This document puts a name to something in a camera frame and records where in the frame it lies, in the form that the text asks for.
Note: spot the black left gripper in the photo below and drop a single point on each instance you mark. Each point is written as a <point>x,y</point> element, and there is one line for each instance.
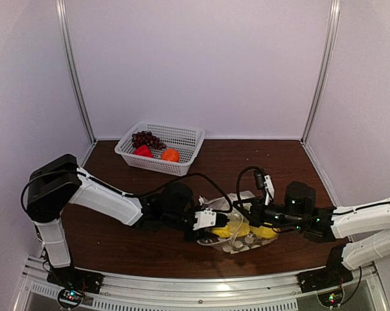
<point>195,236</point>

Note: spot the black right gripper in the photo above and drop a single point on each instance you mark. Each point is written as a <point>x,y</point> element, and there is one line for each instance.
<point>257,206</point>

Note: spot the orange fake food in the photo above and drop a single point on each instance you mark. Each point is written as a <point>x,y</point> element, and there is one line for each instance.
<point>171,155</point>

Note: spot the red fake food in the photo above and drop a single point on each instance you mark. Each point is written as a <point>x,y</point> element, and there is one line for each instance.
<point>144,151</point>

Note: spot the yellow fake banana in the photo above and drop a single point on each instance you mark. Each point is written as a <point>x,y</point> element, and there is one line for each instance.
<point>232,229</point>

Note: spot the clear zip top bag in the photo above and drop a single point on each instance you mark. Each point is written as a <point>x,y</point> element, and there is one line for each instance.
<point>230,245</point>

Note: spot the purple fake grapes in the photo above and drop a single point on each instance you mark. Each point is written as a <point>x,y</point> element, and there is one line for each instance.
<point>148,139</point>

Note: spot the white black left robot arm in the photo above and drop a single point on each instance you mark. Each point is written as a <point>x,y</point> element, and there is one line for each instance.
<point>62,182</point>

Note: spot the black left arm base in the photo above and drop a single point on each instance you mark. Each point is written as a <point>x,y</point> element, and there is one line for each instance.
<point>76,279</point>

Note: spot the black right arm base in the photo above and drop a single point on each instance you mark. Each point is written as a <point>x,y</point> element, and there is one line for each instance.
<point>316,280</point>

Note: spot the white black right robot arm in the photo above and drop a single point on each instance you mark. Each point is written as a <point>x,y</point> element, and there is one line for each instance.
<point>320,225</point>

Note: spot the yellow fake lemon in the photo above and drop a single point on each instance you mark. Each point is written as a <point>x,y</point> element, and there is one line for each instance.
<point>264,232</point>

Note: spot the white plastic perforated basket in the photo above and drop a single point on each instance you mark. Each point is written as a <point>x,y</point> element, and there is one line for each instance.
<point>186,140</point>

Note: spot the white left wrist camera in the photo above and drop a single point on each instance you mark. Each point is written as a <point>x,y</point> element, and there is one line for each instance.
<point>208,218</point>

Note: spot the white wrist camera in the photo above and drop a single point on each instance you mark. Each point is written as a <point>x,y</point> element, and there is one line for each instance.
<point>208,218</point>
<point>264,183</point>

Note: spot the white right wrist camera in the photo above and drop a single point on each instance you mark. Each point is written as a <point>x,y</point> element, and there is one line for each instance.
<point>264,183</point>

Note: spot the aluminium front rail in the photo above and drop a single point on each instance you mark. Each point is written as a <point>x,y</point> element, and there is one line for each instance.
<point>279,291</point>

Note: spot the right aluminium corner post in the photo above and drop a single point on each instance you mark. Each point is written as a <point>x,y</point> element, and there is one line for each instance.
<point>330,41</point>

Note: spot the aluminium corner post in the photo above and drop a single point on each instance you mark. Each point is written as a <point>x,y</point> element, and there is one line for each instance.
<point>330,41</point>
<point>61,10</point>

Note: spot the left aluminium corner post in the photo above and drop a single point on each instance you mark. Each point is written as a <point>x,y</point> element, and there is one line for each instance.
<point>61,10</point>

